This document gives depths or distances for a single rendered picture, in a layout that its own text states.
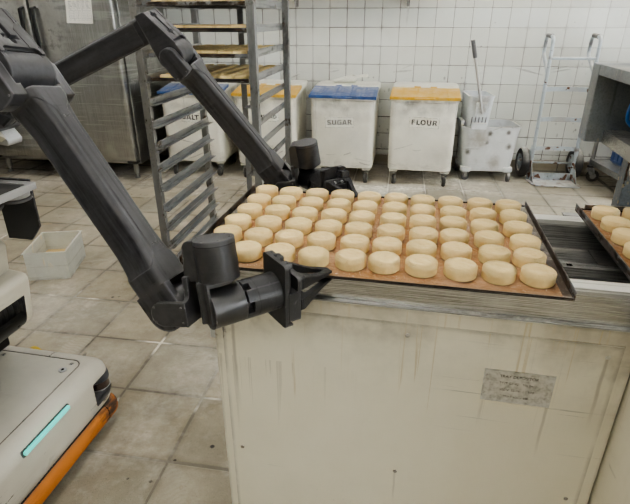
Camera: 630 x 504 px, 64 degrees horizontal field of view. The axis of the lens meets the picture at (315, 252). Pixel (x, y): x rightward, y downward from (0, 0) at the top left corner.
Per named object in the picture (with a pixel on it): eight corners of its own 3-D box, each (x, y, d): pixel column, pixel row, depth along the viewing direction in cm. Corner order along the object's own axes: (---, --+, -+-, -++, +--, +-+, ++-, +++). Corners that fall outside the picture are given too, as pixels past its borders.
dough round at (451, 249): (477, 260, 83) (479, 249, 82) (454, 267, 80) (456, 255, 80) (455, 249, 87) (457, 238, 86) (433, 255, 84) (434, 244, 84)
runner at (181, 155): (164, 171, 213) (163, 164, 212) (158, 171, 213) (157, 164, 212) (214, 139, 270) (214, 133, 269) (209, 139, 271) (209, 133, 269)
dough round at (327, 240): (339, 242, 89) (339, 232, 88) (331, 254, 85) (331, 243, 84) (312, 239, 90) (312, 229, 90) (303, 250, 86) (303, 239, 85)
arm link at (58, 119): (30, 75, 75) (-39, 72, 65) (53, 51, 72) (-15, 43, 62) (193, 313, 79) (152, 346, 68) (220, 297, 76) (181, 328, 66)
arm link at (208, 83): (169, 49, 117) (151, 59, 108) (186, 33, 115) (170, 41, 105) (284, 188, 133) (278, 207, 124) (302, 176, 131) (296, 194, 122)
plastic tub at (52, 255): (71, 278, 269) (65, 251, 263) (28, 281, 267) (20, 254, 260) (87, 255, 296) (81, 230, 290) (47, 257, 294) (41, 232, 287)
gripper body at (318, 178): (345, 207, 121) (328, 199, 127) (347, 166, 117) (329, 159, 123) (323, 212, 118) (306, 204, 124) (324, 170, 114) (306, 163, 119)
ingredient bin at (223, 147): (166, 175, 447) (155, 85, 414) (190, 157, 504) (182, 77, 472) (225, 177, 441) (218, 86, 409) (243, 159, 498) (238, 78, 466)
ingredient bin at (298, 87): (236, 178, 438) (229, 87, 406) (254, 160, 495) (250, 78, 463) (297, 181, 431) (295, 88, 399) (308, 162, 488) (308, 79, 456)
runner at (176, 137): (161, 150, 209) (160, 143, 208) (155, 150, 209) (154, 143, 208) (213, 122, 266) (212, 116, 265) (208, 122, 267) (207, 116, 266)
